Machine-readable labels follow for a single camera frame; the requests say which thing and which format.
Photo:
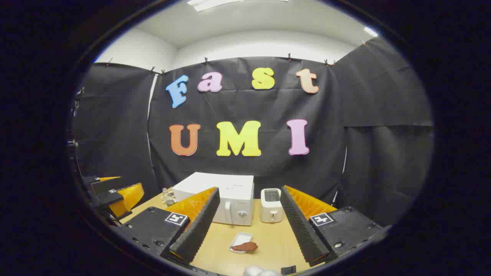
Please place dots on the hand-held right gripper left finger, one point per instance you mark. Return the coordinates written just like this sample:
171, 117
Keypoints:
199, 226

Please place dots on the clear bottle with green label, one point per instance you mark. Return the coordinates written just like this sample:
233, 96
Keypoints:
165, 195

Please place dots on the white microwave oven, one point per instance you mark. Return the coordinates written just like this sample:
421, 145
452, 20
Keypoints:
230, 184

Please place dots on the white toaster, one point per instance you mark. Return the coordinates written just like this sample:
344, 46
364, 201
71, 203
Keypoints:
270, 211

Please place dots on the white rectangular tray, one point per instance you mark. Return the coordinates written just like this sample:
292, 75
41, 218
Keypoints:
241, 237

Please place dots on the brown meat piece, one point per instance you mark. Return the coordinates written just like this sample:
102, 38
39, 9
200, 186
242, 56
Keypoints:
245, 247

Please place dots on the black backdrop cloth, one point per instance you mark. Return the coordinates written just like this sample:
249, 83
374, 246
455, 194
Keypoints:
238, 103

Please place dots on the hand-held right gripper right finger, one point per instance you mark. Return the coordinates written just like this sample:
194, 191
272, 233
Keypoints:
299, 226

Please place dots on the long ceiling light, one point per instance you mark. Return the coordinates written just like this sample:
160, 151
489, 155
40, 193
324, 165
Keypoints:
215, 3

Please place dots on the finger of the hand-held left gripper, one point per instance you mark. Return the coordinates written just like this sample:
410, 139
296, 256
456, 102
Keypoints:
109, 198
107, 184

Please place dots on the small ceiling light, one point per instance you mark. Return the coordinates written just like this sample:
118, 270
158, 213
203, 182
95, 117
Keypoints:
370, 31

